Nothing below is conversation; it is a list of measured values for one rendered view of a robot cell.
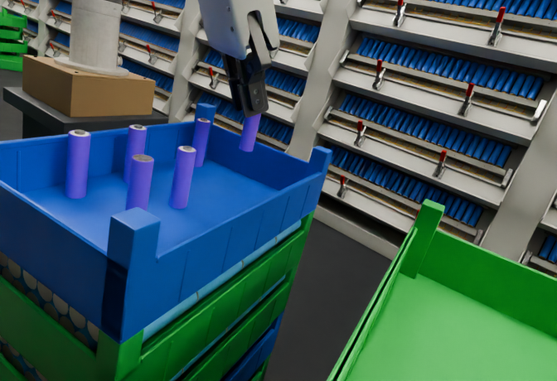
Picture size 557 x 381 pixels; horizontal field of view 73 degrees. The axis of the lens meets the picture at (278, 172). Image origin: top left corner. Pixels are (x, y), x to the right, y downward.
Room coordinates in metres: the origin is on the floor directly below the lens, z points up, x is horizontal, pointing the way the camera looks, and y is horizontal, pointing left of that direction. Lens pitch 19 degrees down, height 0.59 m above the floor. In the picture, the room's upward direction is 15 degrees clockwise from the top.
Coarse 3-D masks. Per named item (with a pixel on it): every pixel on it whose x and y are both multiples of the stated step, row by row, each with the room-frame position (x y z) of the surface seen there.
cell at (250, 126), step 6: (258, 114) 0.45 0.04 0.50; (246, 120) 0.45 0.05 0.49; (252, 120) 0.45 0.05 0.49; (258, 120) 0.45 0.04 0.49; (246, 126) 0.45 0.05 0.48; (252, 126) 0.45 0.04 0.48; (258, 126) 0.46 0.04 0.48; (246, 132) 0.45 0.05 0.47; (252, 132) 0.45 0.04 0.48; (240, 138) 0.46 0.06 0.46; (246, 138) 0.45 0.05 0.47; (252, 138) 0.45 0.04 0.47; (240, 144) 0.45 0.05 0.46; (246, 144) 0.45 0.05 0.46; (252, 144) 0.45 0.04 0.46; (246, 150) 0.45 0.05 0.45; (252, 150) 0.46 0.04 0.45
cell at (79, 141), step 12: (72, 132) 0.32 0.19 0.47; (84, 132) 0.32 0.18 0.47; (72, 144) 0.31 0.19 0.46; (84, 144) 0.32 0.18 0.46; (72, 156) 0.31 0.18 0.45; (84, 156) 0.32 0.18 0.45; (72, 168) 0.31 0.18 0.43; (84, 168) 0.32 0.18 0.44; (72, 180) 0.31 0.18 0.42; (84, 180) 0.32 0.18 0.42; (72, 192) 0.31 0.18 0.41; (84, 192) 0.32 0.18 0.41
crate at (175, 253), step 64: (192, 128) 0.50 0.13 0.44; (0, 192) 0.22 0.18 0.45; (64, 192) 0.32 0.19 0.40; (192, 192) 0.39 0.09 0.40; (256, 192) 0.44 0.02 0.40; (320, 192) 0.44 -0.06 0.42; (64, 256) 0.19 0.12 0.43; (128, 256) 0.17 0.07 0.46; (192, 256) 0.22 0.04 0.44; (128, 320) 0.18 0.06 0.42
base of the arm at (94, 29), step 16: (80, 0) 1.01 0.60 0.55; (96, 0) 1.02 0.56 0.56; (80, 16) 1.01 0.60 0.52; (96, 16) 1.02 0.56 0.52; (112, 16) 1.05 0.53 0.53; (80, 32) 1.01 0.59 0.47; (96, 32) 1.02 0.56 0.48; (112, 32) 1.05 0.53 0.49; (80, 48) 1.01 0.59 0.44; (96, 48) 1.02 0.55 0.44; (112, 48) 1.05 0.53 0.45; (64, 64) 0.97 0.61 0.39; (80, 64) 1.00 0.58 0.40; (96, 64) 1.02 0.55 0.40; (112, 64) 1.06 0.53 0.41
